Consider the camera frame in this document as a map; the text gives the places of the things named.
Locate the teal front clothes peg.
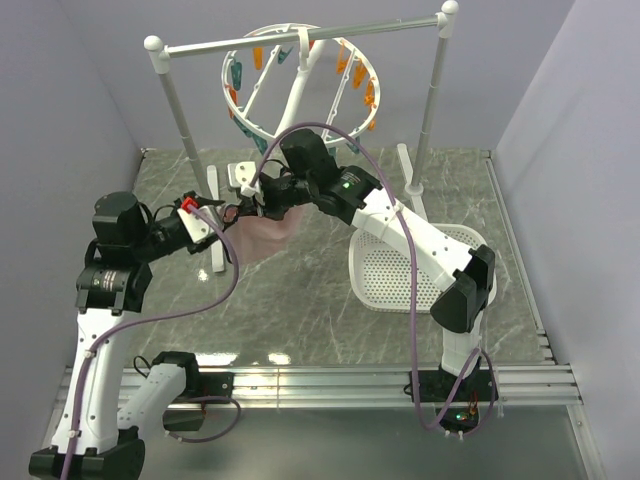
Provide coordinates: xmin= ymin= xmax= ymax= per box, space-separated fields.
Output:
xmin=252 ymin=133 xmax=270 ymax=155

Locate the orange right back peg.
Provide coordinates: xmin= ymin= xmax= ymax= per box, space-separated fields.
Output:
xmin=335 ymin=41 xmax=349 ymax=74

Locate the orange right middle peg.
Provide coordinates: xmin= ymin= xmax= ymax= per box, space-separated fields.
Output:
xmin=364 ymin=77 xmax=376 ymax=110

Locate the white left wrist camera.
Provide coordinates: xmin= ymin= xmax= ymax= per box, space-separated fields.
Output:
xmin=177 ymin=194 xmax=222 ymax=248

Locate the teal left back peg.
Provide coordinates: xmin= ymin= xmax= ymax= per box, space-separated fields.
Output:
xmin=230 ymin=59 xmax=243 ymax=91

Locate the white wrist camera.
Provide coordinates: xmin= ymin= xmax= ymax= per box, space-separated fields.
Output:
xmin=227 ymin=161 xmax=261 ymax=198
xmin=177 ymin=194 xmax=222 ymax=248

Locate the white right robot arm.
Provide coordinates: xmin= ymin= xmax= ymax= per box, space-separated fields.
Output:
xmin=228 ymin=126 xmax=496 ymax=400

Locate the teal left front peg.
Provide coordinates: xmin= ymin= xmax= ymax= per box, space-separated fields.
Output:
xmin=233 ymin=116 xmax=253 ymax=139

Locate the white round clip hanger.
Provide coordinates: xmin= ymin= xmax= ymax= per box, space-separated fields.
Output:
xmin=221 ymin=23 xmax=381 ymax=143

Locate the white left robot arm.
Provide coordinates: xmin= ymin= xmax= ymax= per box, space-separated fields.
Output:
xmin=29 ymin=192 xmax=238 ymax=479

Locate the orange back left peg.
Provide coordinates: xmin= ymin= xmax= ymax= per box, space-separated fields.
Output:
xmin=252 ymin=47 xmax=264 ymax=71

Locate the white clothes rack stand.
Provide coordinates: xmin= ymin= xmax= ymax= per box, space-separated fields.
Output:
xmin=143 ymin=0 xmax=460 ymax=274

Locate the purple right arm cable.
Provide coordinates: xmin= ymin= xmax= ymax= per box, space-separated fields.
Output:
xmin=248 ymin=122 xmax=497 ymax=439

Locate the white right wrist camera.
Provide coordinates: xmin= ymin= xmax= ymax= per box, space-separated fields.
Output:
xmin=227 ymin=161 xmax=261 ymax=198

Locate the orange left clothes peg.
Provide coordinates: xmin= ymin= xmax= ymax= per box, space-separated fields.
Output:
xmin=225 ymin=84 xmax=238 ymax=119

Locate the white perforated plastic basket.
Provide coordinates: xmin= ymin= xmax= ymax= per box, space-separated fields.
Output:
xmin=349 ymin=223 xmax=486 ymax=314

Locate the teal front right peg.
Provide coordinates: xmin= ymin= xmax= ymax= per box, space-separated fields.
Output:
xmin=346 ymin=142 xmax=360 ymax=155

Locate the teal clothes peg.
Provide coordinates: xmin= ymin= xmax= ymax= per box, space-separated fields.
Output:
xmin=277 ymin=47 xmax=293 ymax=65
xmin=252 ymin=133 xmax=270 ymax=155

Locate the orange right upper peg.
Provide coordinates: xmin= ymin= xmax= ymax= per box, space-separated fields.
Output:
xmin=352 ymin=58 xmax=368 ymax=90

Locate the teal back clothes peg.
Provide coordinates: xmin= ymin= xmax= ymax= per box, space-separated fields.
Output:
xmin=277 ymin=47 xmax=293 ymax=65

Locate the pink underwear navy trim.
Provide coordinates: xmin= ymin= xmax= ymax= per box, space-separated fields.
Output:
xmin=223 ymin=206 xmax=306 ymax=265

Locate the aluminium mounting rail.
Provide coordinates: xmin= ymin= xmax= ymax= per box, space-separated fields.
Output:
xmin=53 ymin=363 xmax=585 ymax=410

